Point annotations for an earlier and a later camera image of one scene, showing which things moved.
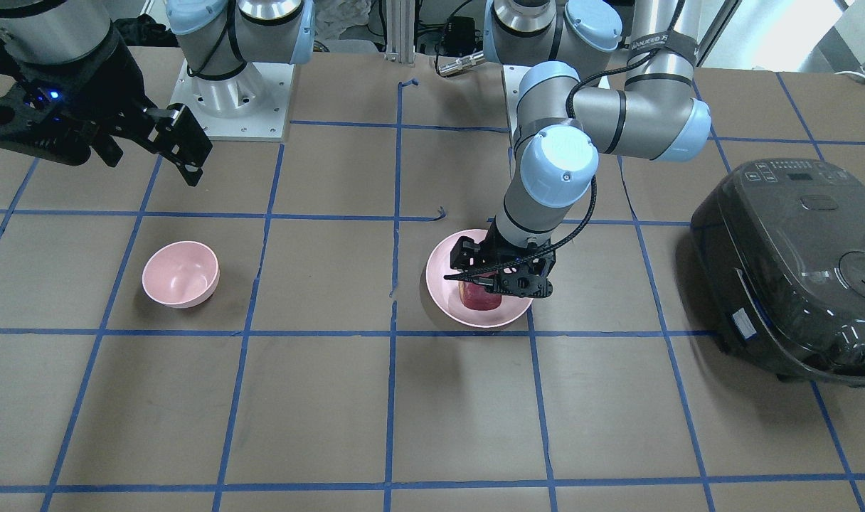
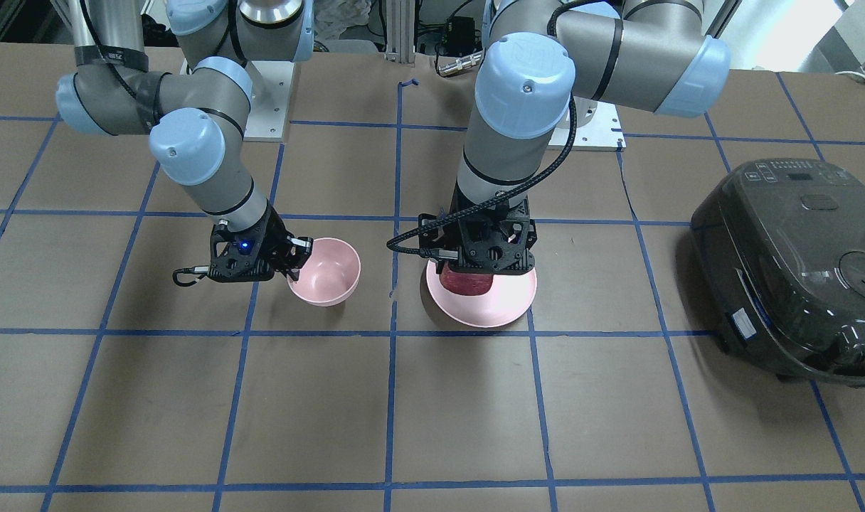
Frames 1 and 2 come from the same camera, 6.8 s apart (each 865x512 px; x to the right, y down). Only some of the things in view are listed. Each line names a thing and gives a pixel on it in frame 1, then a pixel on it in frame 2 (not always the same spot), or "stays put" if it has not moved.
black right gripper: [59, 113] -> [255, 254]
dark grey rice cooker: [792, 254] stays put
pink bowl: [181, 274] -> [330, 275]
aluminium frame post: [400, 19] stays put
